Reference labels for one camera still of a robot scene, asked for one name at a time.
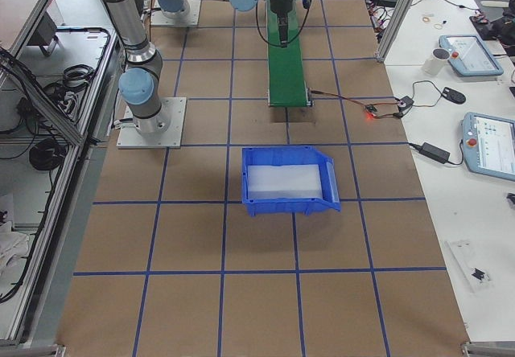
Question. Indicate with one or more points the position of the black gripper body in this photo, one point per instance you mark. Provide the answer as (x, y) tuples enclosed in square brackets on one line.
[(280, 7)]

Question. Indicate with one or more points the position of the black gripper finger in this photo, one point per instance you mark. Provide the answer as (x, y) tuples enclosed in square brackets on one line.
[(283, 31)]

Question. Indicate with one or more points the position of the green conveyor belt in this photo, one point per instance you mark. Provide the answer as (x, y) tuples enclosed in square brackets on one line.
[(287, 86)]

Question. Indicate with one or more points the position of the red LED sensor board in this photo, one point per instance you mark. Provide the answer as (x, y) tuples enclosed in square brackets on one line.
[(370, 110)]

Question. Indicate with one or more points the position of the white mug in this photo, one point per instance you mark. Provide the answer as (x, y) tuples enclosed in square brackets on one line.
[(436, 61)]

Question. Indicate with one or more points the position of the blue plastic bin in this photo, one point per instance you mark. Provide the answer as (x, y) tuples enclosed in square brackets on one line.
[(288, 179)]

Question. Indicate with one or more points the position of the black computer mouse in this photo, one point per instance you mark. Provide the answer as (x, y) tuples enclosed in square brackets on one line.
[(453, 96)]

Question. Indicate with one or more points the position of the far teach pendant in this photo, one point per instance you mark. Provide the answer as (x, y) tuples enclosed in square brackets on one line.
[(470, 56)]

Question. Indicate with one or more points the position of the teach pendant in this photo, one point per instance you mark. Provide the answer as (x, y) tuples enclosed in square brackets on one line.
[(470, 56), (488, 145)]

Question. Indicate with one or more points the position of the black power adapter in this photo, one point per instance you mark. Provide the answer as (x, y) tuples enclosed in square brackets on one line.
[(435, 153)]

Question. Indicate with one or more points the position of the near teach pendant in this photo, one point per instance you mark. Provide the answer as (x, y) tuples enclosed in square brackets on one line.
[(488, 145)]

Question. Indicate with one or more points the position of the clear plastic bag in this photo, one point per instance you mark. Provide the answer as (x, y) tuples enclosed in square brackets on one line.
[(464, 256)]

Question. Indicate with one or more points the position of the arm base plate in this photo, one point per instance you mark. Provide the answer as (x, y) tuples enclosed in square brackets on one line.
[(161, 131), (188, 18)]

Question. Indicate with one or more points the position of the aluminium frame post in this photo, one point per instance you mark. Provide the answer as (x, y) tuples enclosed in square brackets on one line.
[(391, 32)]

